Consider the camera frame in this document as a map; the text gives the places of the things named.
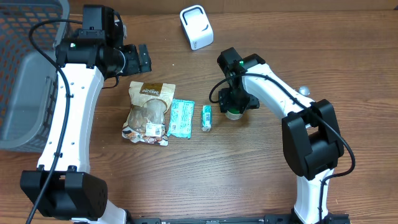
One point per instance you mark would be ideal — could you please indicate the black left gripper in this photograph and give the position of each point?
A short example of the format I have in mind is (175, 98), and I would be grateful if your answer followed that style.
(131, 66)

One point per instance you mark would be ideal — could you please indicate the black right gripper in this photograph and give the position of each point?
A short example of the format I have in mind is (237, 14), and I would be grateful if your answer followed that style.
(229, 101)

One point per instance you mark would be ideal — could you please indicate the green white can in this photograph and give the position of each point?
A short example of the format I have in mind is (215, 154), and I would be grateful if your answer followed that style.
(233, 114)

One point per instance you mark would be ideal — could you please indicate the teal white tissue pack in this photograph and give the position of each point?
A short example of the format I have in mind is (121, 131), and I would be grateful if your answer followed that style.
(206, 118)

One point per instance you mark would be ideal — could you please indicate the mint green tissue pack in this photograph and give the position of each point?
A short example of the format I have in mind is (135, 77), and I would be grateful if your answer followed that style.
(181, 117)

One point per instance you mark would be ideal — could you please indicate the brown white snack bag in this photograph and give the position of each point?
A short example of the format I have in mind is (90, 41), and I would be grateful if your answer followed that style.
(146, 119)

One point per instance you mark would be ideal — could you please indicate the yellow drink bottle grey cap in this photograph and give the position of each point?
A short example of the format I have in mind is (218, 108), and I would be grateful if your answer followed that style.
(304, 90)

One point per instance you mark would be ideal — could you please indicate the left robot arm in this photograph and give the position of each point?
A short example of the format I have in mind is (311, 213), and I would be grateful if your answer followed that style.
(61, 186)

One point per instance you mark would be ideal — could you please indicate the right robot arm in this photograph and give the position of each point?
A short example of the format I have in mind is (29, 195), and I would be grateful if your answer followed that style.
(310, 132)

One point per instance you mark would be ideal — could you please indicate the white barcode scanner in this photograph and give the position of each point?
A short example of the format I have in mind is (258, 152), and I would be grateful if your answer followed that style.
(196, 27)

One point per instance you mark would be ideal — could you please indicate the dark grey plastic basket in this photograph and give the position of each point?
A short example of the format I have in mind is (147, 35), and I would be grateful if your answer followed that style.
(28, 80)

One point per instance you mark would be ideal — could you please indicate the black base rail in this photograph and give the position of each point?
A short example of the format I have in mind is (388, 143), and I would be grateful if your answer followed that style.
(211, 220)

